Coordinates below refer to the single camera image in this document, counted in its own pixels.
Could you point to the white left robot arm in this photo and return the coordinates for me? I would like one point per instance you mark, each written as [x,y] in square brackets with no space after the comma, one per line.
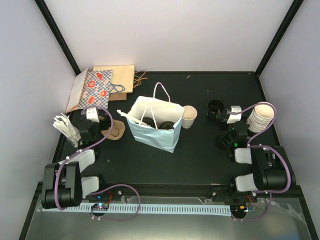
[63,186]

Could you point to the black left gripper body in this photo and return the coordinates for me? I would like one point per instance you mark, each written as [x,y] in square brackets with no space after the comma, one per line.
[106,126]

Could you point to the single black cup lid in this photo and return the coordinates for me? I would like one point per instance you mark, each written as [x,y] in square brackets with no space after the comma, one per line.
[149,121]

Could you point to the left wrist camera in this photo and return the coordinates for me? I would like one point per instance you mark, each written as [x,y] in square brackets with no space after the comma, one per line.
[92,114]

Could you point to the light blue paper bag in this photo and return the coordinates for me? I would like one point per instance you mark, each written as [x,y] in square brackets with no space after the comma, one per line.
[160,111]

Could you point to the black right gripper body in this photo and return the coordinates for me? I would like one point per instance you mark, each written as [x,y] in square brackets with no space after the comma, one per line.
[222,119]

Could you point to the white stirrer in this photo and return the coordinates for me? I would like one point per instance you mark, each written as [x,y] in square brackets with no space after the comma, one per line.
[137,121]

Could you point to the white orange-edged paper bag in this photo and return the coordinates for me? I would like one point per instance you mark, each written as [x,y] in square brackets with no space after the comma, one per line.
[76,91]

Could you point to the tan kraft paper bag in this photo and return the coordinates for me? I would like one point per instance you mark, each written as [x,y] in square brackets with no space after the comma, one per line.
[124,77]

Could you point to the brown kraft paper bag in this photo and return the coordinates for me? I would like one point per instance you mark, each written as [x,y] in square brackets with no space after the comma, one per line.
[120,96]

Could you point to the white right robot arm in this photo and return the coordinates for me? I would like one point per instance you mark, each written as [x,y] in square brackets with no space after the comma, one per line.
[269,166]

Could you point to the light blue slotted cable duct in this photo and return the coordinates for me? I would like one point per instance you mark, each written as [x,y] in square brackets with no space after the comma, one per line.
[166,209]

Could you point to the blue checkered paper bag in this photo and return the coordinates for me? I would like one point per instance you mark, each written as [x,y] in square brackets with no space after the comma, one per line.
[97,88]

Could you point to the black paper cup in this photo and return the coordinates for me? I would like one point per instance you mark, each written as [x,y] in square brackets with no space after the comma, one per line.
[214,106]

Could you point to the tall stack of paper cups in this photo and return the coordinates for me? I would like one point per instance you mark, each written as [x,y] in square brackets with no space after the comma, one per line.
[260,117]

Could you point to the small electronics board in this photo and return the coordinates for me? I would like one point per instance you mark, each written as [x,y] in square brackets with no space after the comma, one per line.
[100,207]

